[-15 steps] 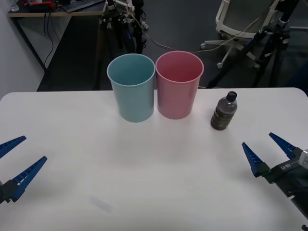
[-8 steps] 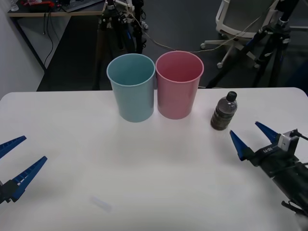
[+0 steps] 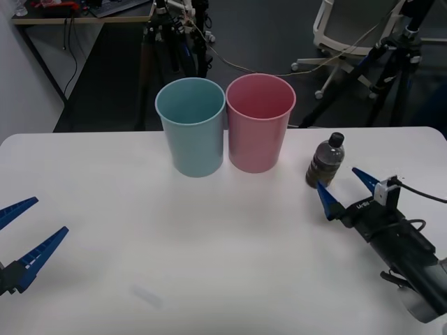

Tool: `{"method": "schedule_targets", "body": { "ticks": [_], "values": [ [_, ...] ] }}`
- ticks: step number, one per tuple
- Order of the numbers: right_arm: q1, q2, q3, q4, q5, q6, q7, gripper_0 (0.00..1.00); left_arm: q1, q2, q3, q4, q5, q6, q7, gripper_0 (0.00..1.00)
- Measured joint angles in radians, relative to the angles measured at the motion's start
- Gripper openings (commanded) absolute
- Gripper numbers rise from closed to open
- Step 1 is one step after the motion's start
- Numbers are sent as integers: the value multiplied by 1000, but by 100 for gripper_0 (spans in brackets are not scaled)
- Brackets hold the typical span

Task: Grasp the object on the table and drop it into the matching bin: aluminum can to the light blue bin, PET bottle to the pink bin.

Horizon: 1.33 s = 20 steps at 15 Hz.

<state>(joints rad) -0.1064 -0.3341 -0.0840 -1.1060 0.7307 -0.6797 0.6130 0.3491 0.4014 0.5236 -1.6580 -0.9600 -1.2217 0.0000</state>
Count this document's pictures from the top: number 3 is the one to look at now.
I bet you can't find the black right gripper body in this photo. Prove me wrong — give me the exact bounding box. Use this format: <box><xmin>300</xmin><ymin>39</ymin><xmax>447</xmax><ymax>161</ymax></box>
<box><xmin>341</xmin><ymin>196</ymin><xmax>406</xmax><ymax>242</ymax></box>

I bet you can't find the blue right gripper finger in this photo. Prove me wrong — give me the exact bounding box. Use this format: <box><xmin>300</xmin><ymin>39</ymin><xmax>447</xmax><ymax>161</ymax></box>
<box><xmin>316</xmin><ymin>179</ymin><xmax>347</xmax><ymax>223</ymax></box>
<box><xmin>351</xmin><ymin>167</ymin><xmax>381</xmax><ymax>195</ymax></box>

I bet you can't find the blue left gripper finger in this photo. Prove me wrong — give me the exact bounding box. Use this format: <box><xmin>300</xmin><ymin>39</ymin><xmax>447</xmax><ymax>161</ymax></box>
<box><xmin>8</xmin><ymin>225</ymin><xmax>70</xmax><ymax>295</ymax></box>
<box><xmin>0</xmin><ymin>196</ymin><xmax>39</xmax><ymax>231</ymax></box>

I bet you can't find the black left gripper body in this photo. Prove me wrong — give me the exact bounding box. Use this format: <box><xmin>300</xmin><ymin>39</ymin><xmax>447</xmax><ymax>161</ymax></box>
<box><xmin>0</xmin><ymin>262</ymin><xmax>15</xmax><ymax>298</ymax></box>

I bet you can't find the dark liquid plastic bottle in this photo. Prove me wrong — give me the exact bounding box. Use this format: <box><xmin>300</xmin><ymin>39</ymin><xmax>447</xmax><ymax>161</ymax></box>
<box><xmin>305</xmin><ymin>132</ymin><xmax>346</xmax><ymax>188</ymax></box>

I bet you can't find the pink plastic bin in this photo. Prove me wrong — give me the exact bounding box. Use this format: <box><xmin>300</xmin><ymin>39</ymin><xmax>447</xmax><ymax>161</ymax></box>
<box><xmin>225</xmin><ymin>73</ymin><xmax>298</xmax><ymax>174</ymax></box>

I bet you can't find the pale blue plastic bin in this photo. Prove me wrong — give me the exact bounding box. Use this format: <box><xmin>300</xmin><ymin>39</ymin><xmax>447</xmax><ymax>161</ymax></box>
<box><xmin>154</xmin><ymin>77</ymin><xmax>226</xmax><ymax>179</ymax></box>

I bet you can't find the white office chair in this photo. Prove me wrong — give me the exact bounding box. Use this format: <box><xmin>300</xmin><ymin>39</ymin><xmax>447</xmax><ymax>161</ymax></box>
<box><xmin>291</xmin><ymin>0</ymin><xmax>397</xmax><ymax>99</ymax></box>

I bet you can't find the dark desk with wood edge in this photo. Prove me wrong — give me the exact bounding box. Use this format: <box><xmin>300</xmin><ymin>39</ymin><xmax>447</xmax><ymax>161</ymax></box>
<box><xmin>12</xmin><ymin>0</ymin><xmax>154</xmax><ymax>105</ymax></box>

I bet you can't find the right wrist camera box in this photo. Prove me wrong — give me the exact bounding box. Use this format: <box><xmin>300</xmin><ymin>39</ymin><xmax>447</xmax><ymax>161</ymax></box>
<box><xmin>374</xmin><ymin>176</ymin><xmax>402</xmax><ymax>211</ymax></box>

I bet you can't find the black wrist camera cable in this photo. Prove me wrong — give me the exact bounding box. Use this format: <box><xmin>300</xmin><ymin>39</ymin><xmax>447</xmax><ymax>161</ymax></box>
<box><xmin>393</xmin><ymin>176</ymin><xmax>447</xmax><ymax>203</ymax></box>

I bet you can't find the black camera tripod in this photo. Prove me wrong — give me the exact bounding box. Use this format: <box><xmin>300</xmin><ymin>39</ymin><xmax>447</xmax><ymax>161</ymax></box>
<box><xmin>140</xmin><ymin>0</ymin><xmax>168</xmax><ymax>132</ymax></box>
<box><xmin>163</xmin><ymin>0</ymin><xmax>214</xmax><ymax>78</ymax></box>
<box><xmin>298</xmin><ymin>0</ymin><xmax>447</xmax><ymax>128</ymax></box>

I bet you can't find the black hanging cable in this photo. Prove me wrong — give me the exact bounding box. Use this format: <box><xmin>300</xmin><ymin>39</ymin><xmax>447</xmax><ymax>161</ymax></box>
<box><xmin>61</xmin><ymin>17</ymin><xmax>80</xmax><ymax>104</ymax></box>

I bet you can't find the cream floor cable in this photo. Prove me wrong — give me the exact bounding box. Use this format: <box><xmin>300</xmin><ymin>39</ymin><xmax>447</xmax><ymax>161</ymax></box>
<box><xmin>184</xmin><ymin>13</ymin><xmax>395</xmax><ymax>76</ymax></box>

